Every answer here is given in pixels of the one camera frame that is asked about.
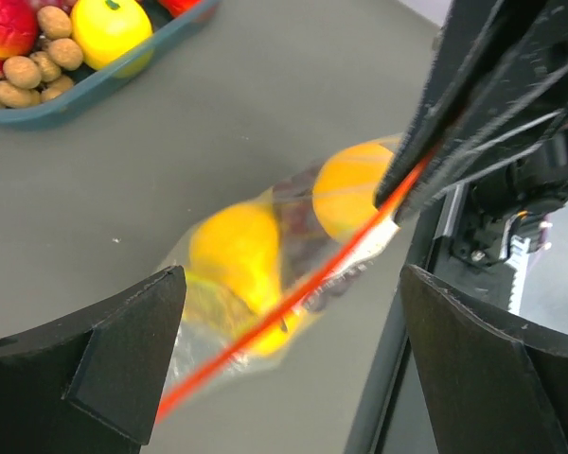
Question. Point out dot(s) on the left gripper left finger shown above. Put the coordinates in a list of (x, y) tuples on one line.
[(91, 381)]

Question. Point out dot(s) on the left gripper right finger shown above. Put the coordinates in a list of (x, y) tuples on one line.
[(493, 382)]

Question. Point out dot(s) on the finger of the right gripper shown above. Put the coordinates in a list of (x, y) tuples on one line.
[(520, 103), (467, 49)]

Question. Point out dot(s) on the red zip bag with fruit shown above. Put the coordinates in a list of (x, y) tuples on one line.
[(261, 271)]

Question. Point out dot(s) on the fake longan cluster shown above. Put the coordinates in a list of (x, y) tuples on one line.
[(44, 72)]

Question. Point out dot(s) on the fake yellow lemon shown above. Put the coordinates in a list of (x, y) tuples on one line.
[(106, 30)]

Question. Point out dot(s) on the fake red peach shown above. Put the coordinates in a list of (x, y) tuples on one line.
[(18, 28)]

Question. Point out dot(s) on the teal plastic fruit basket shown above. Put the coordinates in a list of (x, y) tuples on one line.
[(92, 87)]

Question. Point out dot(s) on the grey slotted cable duct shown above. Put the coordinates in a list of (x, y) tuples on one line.
[(519, 261)]

